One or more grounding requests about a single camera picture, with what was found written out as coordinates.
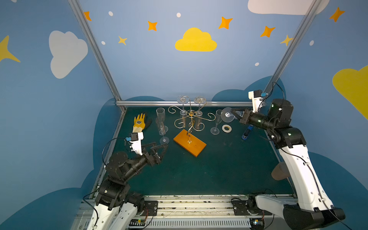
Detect wine glass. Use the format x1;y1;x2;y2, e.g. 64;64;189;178
155;117;170;144
177;95;190;117
194;96;207;117
221;107;235;123
156;107;168;132
210;109;222;135

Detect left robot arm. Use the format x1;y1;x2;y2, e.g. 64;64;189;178
87;142;168;230

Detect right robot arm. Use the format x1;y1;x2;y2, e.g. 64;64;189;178
231;99;346;230

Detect white tape roll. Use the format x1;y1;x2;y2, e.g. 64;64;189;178
222;124;232;133

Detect yellow black work glove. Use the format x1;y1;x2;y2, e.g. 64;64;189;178
132;113;152;133

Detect brown cup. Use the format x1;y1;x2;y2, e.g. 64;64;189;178
271;162;290;181

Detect left circuit board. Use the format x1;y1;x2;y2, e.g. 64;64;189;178
128;218;149;229

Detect circuit board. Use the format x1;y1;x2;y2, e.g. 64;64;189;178
250;218;265;230
128;218;149;229

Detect right circuit board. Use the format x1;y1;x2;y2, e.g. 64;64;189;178
250;218;265;230

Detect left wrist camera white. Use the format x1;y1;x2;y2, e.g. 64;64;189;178
125;132;144;156

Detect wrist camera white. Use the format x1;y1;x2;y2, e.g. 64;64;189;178
248;90;267;113
125;132;144;156

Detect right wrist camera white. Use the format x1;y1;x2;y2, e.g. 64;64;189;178
248;90;267;113

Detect gold wire glass rack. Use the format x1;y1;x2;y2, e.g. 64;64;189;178
168;99;216;157

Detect aluminium frame back bar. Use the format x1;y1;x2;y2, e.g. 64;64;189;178
116;100;253;108

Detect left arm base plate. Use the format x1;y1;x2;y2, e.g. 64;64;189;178
137;200;158;216

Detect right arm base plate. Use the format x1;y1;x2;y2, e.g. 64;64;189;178
231;198;273;216

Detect aluminium frame left post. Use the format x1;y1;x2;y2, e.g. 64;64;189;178
68;0;126;113

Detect aluminium frame post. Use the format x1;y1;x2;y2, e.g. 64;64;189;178
259;0;329;108
68;0;126;113

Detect aluminium frame right post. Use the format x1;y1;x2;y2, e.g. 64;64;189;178
259;0;329;108

